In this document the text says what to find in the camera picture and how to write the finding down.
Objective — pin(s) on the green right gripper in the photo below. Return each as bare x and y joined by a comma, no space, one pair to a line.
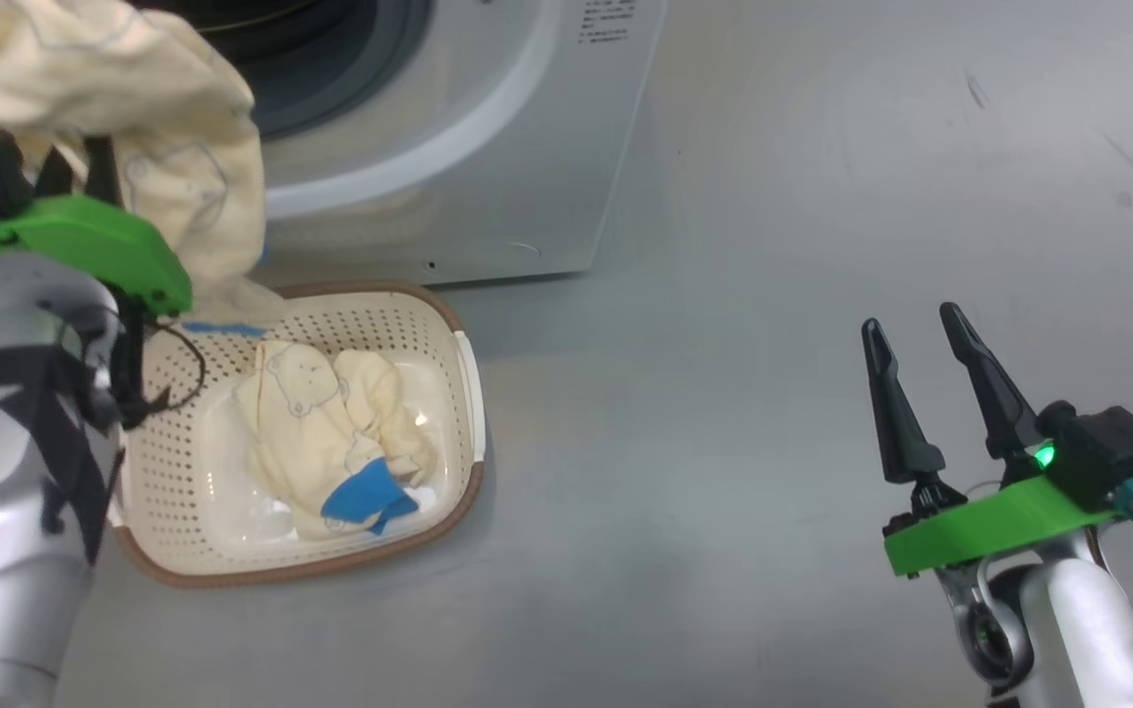
999,526

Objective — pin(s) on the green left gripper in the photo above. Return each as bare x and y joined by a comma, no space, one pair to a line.
94,246

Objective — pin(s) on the cream bear print garment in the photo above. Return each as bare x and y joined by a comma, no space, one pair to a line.
183,138
330,433

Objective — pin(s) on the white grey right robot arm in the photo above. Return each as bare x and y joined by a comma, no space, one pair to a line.
1078,629

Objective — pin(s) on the white front-load washing machine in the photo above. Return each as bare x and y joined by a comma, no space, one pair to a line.
488,147

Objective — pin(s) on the cream perforated laundry basket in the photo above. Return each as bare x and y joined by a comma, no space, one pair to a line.
448,393

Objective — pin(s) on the instruction text sticker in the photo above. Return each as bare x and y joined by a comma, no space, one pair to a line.
606,20

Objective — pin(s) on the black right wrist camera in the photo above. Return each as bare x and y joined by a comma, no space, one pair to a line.
1107,452

